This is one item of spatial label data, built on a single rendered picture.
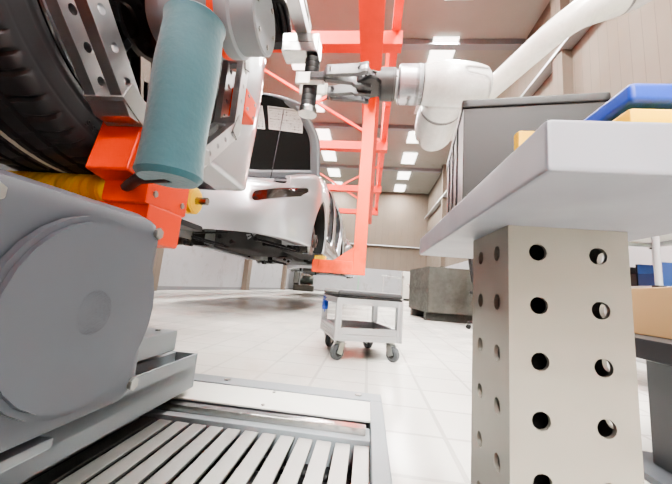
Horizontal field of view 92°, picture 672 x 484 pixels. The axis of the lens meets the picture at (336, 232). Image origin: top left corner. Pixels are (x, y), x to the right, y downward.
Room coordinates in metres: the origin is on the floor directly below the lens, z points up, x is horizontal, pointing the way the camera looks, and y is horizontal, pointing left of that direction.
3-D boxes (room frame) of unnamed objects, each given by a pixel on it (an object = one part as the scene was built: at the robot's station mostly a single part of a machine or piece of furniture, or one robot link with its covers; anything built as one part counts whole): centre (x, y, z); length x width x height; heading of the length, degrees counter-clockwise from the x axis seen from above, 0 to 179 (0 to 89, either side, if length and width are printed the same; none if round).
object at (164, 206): (0.58, 0.38, 0.48); 0.16 x 0.12 x 0.17; 84
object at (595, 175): (0.36, -0.21, 0.44); 0.43 x 0.17 x 0.03; 174
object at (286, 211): (5.44, 0.91, 1.49); 4.95 x 1.86 x 1.59; 174
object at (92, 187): (0.60, 0.51, 0.49); 0.29 x 0.06 x 0.06; 84
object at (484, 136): (0.41, -0.22, 0.51); 0.20 x 0.14 x 0.13; 166
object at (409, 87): (0.69, -0.14, 0.83); 0.09 x 0.06 x 0.09; 174
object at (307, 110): (0.72, 0.09, 0.83); 0.04 x 0.04 x 0.16
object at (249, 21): (0.57, 0.27, 0.85); 0.21 x 0.14 x 0.14; 84
